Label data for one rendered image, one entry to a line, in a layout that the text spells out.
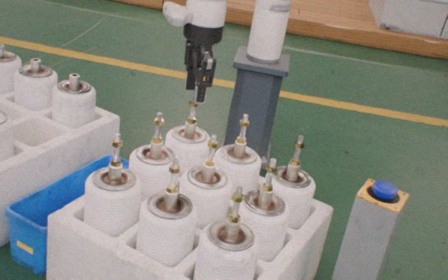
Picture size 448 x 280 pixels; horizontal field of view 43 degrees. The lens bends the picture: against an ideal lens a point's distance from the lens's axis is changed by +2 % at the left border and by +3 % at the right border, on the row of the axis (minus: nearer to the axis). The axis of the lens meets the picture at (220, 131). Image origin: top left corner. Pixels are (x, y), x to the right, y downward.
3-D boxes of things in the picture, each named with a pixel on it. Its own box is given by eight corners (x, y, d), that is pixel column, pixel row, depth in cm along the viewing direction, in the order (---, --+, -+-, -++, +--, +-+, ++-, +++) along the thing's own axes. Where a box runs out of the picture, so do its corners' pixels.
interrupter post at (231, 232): (227, 230, 89) (230, 213, 87) (240, 236, 88) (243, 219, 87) (220, 238, 87) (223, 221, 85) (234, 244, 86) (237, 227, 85)
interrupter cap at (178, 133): (189, 125, 121) (189, 122, 120) (214, 139, 117) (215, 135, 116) (163, 133, 115) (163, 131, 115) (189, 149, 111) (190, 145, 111)
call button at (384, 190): (373, 187, 96) (377, 177, 95) (397, 196, 94) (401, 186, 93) (367, 197, 93) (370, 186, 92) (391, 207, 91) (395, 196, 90)
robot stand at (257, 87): (224, 137, 172) (239, 45, 159) (270, 147, 171) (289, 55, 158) (217, 160, 159) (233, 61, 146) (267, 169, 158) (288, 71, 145)
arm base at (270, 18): (247, 50, 156) (258, -12, 149) (280, 55, 156) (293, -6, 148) (244, 60, 148) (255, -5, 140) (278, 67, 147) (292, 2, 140)
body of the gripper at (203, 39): (230, 26, 102) (223, 73, 107) (217, 12, 109) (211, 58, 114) (191, 23, 100) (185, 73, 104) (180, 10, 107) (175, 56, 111)
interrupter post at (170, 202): (165, 212, 91) (167, 195, 89) (160, 204, 93) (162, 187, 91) (179, 211, 92) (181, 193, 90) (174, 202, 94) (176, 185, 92)
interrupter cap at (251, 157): (257, 168, 108) (258, 165, 108) (219, 163, 108) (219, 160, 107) (256, 149, 115) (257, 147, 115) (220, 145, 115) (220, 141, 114)
